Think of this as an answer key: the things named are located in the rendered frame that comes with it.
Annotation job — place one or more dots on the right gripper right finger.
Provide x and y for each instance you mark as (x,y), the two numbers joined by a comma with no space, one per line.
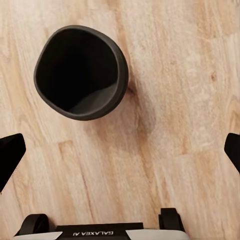
(232,149)

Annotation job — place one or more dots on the cauldron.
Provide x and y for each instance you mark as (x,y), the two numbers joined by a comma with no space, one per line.
(81,73)

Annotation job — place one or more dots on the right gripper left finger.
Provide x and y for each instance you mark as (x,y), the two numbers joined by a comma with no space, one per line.
(12,149)

